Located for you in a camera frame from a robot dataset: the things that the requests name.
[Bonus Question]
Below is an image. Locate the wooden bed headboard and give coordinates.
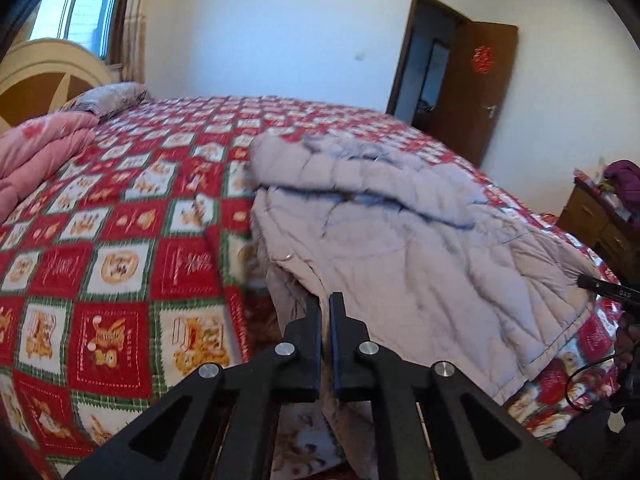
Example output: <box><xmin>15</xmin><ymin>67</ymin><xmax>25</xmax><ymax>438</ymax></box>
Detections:
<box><xmin>0</xmin><ymin>39</ymin><xmax>121</xmax><ymax>135</ymax></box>

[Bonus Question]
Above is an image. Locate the dark purple jacket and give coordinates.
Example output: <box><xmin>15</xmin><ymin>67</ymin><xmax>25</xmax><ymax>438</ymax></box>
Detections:
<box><xmin>602</xmin><ymin>160</ymin><xmax>640</xmax><ymax>225</ymax></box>

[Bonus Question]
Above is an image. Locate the person's right hand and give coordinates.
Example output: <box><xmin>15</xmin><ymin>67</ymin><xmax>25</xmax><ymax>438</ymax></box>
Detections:
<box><xmin>614</xmin><ymin>317</ymin><xmax>640</xmax><ymax>373</ymax></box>

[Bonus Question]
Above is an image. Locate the brown wooden door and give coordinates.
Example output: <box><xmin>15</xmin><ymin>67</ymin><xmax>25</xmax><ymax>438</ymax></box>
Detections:
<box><xmin>439</xmin><ymin>21</ymin><xmax>519</xmax><ymax>169</ymax></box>

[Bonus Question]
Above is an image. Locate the bed with red printed quilt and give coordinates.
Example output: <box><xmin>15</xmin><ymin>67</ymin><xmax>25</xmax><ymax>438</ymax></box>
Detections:
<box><xmin>0</xmin><ymin>95</ymin><xmax>632</xmax><ymax>480</ymax></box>

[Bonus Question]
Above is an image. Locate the brown door frame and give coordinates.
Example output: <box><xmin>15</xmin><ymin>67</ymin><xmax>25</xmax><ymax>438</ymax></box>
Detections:
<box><xmin>386</xmin><ymin>0</ymin><xmax>472</xmax><ymax>132</ymax></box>

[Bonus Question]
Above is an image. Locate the window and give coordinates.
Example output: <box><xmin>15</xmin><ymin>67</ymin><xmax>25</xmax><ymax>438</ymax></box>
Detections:
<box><xmin>27</xmin><ymin>0</ymin><xmax>125</xmax><ymax>65</ymax></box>

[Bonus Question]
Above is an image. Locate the light purple quilted jacket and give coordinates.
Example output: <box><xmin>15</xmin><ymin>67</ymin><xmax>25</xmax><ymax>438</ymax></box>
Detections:
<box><xmin>247</xmin><ymin>132</ymin><xmax>601</xmax><ymax>480</ymax></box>

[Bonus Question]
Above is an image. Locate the black cable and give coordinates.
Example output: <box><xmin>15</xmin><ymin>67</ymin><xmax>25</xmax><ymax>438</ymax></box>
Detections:
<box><xmin>565</xmin><ymin>355</ymin><xmax>626</xmax><ymax>413</ymax></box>

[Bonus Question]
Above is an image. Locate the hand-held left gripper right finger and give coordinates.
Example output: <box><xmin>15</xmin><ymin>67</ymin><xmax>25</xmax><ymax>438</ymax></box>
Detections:
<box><xmin>329</xmin><ymin>291</ymin><xmax>582</xmax><ymax>480</ymax></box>

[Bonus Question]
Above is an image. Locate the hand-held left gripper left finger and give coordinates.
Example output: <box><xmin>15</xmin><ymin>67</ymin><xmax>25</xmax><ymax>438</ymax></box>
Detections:
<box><xmin>65</xmin><ymin>292</ymin><xmax>323</xmax><ymax>480</ymax></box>

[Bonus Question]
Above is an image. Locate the brown wooden dresser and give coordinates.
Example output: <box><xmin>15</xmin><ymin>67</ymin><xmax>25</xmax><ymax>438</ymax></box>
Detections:
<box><xmin>556</xmin><ymin>177</ymin><xmax>640</xmax><ymax>287</ymax></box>

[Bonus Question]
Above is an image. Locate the striped pillow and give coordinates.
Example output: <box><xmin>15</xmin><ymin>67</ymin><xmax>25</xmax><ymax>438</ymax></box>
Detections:
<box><xmin>60</xmin><ymin>82</ymin><xmax>152</xmax><ymax>122</ymax></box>

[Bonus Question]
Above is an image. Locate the folded pink floral quilt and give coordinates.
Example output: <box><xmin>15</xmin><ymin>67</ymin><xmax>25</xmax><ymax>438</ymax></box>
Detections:
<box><xmin>0</xmin><ymin>110</ymin><xmax>101</xmax><ymax>222</ymax></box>

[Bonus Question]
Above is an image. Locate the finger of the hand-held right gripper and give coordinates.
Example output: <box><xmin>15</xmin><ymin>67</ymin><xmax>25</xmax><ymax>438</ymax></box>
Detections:
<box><xmin>575</xmin><ymin>272</ymin><xmax>640</xmax><ymax>311</ymax></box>

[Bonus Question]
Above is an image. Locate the beige patterned curtain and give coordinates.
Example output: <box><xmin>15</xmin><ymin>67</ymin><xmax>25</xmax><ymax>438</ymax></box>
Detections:
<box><xmin>122</xmin><ymin>0</ymin><xmax>149</xmax><ymax>86</ymax></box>

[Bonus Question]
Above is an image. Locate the red paper door decoration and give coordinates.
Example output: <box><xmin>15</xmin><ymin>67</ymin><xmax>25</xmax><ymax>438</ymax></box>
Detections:
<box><xmin>470</xmin><ymin>45</ymin><xmax>494</xmax><ymax>76</ymax></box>

